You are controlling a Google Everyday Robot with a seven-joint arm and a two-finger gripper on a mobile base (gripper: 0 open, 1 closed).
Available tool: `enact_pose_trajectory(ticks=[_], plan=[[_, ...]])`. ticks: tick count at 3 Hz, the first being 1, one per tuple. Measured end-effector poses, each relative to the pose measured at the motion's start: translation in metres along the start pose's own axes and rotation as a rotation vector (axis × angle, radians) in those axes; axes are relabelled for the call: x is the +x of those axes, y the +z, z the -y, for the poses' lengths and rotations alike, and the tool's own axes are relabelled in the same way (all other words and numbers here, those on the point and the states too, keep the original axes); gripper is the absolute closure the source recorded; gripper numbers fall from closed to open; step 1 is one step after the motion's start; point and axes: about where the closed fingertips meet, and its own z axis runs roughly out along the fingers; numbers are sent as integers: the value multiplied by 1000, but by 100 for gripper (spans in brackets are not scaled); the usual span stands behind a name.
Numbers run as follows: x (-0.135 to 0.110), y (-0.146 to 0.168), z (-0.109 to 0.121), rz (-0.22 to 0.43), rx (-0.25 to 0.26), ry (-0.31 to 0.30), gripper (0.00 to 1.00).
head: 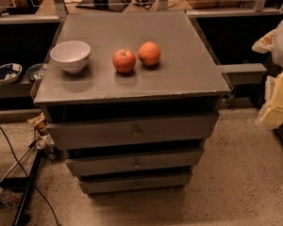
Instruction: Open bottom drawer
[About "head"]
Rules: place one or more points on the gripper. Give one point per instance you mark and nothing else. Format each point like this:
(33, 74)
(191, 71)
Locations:
(273, 117)

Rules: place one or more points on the grey bottom drawer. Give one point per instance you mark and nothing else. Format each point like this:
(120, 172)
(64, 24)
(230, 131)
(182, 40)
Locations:
(135, 183)

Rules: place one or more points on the grey drawer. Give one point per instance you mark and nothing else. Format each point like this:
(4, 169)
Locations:
(134, 162)
(135, 183)
(125, 131)

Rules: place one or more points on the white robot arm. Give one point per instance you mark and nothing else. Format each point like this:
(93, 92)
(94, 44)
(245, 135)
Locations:
(272, 42)

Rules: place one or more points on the grey drawer cabinet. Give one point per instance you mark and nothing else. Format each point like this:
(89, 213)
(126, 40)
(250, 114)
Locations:
(185, 80)

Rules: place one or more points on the grey middle drawer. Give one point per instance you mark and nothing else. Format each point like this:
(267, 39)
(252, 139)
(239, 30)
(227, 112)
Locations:
(134, 162)

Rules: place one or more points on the grey top drawer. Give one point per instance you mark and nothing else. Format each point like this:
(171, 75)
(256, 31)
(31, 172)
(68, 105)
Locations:
(125, 131)

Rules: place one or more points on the grey side shelf block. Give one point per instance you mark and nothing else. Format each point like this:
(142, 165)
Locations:
(243, 74)

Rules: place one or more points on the orange fruit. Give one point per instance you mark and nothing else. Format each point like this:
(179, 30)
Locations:
(149, 54)

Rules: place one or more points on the red apple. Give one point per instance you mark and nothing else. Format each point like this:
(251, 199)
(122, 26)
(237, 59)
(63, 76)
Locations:
(124, 61)

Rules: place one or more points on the black monitor stand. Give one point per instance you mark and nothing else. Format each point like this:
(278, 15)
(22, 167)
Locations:
(106, 5)

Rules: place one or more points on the white ceramic bowl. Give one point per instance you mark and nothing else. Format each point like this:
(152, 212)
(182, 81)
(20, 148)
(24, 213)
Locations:
(72, 56)

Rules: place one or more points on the snack wrapper pile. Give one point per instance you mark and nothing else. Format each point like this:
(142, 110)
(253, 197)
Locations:
(44, 142)

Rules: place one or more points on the small dark bowl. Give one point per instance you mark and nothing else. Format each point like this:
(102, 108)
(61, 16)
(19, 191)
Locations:
(35, 72)

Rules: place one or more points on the blue white patterned bowl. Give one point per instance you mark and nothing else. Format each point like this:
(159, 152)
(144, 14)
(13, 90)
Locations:
(10, 72)

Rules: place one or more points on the black tripod leg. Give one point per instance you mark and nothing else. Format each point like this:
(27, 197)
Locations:
(20, 213)

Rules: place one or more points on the plastic water bottle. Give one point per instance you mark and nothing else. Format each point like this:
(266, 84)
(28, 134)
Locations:
(8, 198)

